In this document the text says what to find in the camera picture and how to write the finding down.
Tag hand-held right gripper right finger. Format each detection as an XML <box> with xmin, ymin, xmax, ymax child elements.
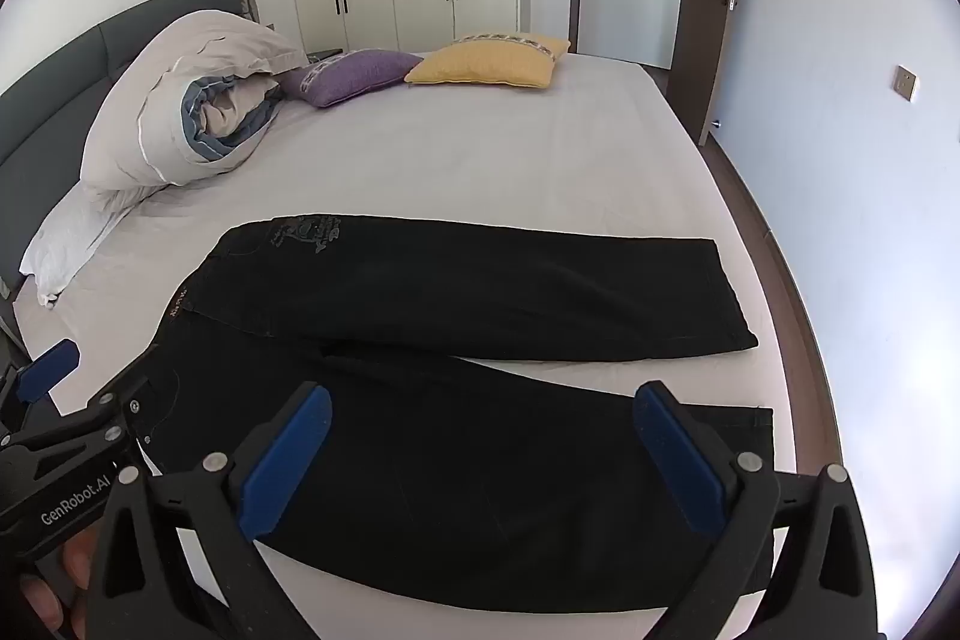
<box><xmin>631</xmin><ymin>380</ymin><xmax>901</xmax><ymax>640</ymax></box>

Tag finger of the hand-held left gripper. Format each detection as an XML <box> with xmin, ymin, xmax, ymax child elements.
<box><xmin>81</xmin><ymin>344</ymin><xmax>164</xmax><ymax>442</ymax></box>
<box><xmin>0</xmin><ymin>338</ymin><xmax>82</xmax><ymax>442</ymax></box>

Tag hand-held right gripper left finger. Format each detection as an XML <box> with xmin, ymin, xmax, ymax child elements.
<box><xmin>81</xmin><ymin>380</ymin><xmax>335</xmax><ymax>640</ymax></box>

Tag black pants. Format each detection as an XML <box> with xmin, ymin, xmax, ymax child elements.
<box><xmin>135</xmin><ymin>214</ymin><xmax>775</xmax><ymax>594</ymax></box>

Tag person's left hand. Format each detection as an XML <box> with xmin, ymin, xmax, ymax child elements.
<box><xmin>15</xmin><ymin>520</ymin><xmax>102</xmax><ymax>640</ymax></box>

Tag white pillow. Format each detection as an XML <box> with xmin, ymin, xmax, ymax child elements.
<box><xmin>19</xmin><ymin>181</ymin><xmax>162</xmax><ymax>310</ymax></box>

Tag rolled beige duvet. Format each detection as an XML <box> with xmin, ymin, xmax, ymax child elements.
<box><xmin>79</xmin><ymin>8</ymin><xmax>312</xmax><ymax>191</ymax></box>

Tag grey padded headboard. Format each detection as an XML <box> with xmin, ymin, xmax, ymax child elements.
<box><xmin>0</xmin><ymin>0</ymin><xmax>260</xmax><ymax>300</ymax></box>

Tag bed with white sheet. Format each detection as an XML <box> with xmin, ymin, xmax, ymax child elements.
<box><xmin>11</xmin><ymin>51</ymin><xmax>797</xmax><ymax>640</ymax></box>

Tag purple cushion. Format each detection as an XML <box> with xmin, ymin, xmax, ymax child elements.
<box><xmin>279</xmin><ymin>47</ymin><xmax>425</xmax><ymax>109</ymax></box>

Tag yellow cushion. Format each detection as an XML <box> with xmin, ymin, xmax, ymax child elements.
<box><xmin>403</xmin><ymin>34</ymin><xmax>572</xmax><ymax>88</ymax></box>

